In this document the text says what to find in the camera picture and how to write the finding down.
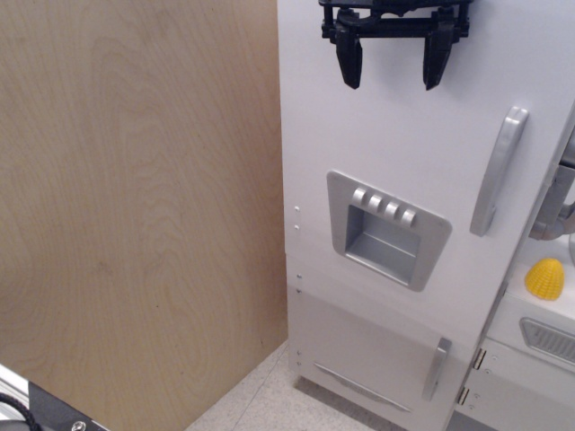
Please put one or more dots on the silver lower door handle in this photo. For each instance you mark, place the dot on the silver lower door handle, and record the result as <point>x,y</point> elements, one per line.
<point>436,367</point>

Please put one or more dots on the yellow toy corn piece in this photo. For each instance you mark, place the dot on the yellow toy corn piece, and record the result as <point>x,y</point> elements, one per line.
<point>545,280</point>

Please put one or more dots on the white lower freezer door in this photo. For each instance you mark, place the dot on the white lower freezer door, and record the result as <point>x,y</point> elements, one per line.
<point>368,352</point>

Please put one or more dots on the silver toy faucet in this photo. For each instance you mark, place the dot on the silver toy faucet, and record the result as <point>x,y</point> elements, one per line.
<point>556,216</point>

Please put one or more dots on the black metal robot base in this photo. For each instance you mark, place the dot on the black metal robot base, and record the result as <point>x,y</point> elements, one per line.
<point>26,406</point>

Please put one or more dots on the silver ice dispenser panel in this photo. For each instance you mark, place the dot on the silver ice dispenser panel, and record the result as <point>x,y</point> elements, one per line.
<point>384,233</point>

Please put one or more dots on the white toy fridge cabinet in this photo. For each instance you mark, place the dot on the white toy fridge cabinet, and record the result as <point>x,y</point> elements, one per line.
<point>388,289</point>

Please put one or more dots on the silver door handle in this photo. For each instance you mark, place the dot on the silver door handle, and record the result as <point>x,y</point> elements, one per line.
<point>508,138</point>
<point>436,367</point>

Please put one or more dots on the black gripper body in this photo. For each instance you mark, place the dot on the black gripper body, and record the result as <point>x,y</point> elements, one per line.
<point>438,22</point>

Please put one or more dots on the white toy kitchen counter unit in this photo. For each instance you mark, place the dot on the white toy kitchen counter unit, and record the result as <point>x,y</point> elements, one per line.
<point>517,387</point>

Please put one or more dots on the white fridge door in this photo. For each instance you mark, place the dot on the white fridge door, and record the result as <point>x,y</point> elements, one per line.
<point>430,148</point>

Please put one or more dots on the brass upper hinge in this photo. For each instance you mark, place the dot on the brass upper hinge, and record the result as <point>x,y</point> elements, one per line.
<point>477,362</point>

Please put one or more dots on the silver vent panel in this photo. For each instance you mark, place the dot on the silver vent panel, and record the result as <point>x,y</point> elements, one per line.
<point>548,340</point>

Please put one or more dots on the brass lower hinge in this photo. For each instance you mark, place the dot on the brass lower hinge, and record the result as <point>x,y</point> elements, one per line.
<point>462,396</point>

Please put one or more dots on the brass hinge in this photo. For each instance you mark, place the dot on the brass hinge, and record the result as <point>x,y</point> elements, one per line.
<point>462,396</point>
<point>477,362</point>

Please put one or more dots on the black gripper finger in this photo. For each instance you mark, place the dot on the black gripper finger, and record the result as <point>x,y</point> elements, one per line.
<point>437,50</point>
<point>348,48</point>

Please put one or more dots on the silver upper door handle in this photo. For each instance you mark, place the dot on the silver upper door handle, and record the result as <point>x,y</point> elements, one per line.
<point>508,138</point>

